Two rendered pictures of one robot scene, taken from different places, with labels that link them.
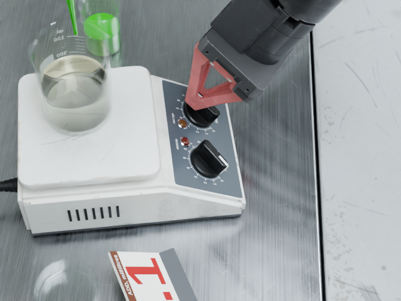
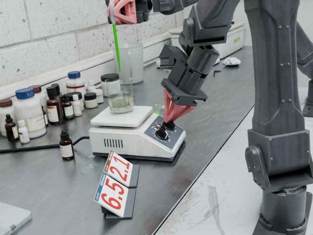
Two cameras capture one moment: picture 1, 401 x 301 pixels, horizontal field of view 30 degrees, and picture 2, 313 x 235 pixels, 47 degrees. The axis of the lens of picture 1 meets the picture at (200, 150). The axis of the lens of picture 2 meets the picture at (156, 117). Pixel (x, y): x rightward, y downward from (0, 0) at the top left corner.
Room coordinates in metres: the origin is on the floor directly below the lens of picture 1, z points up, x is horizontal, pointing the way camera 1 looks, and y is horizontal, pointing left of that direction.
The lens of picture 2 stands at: (-0.29, -0.38, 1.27)
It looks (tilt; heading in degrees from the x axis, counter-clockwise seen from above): 20 degrees down; 30
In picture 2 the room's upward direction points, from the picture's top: 5 degrees counter-clockwise
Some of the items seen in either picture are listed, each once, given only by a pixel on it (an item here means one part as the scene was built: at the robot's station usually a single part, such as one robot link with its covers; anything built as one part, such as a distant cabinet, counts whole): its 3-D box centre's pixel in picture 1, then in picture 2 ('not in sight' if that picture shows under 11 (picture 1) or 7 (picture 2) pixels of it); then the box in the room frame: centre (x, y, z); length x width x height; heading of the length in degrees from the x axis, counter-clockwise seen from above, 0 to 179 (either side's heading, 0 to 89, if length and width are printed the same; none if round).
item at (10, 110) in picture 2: not in sight; (8, 117); (0.35, 0.47, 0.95); 0.06 x 0.06 x 0.10
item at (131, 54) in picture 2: not in sight; (129, 64); (0.93, 0.43, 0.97); 0.18 x 0.13 x 0.15; 36
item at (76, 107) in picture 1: (77, 81); (121, 96); (0.39, 0.11, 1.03); 0.07 x 0.06 x 0.08; 102
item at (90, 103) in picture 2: not in sight; (91, 100); (0.61, 0.39, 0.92); 0.04 x 0.04 x 0.04
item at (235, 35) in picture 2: not in sight; (208, 38); (1.58, 0.34, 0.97); 0.37 x 0.31 x 0.14; 178
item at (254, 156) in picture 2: not in sight; (279, 164); (0.21, -0.29, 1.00); 0.09 x 0.06 x 0.06; 132
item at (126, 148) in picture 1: (87, 124); (122, 115); (0.38, 0.10, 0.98); 0.12 x 0.12 x 0.01; 11
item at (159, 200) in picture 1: (119, 149); (134, 132); (0.38, 0.08, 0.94); 0.22 x 0.13 x 0.08; 101
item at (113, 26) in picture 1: (101, 25); (153, 113); (0.55, 0.11, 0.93); 0.04 x 0.04 x 0.06
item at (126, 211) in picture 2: not in sight; (116, 194); (0.16, -0.02, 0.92); 0.09 x 0.06 x 0.04; 27
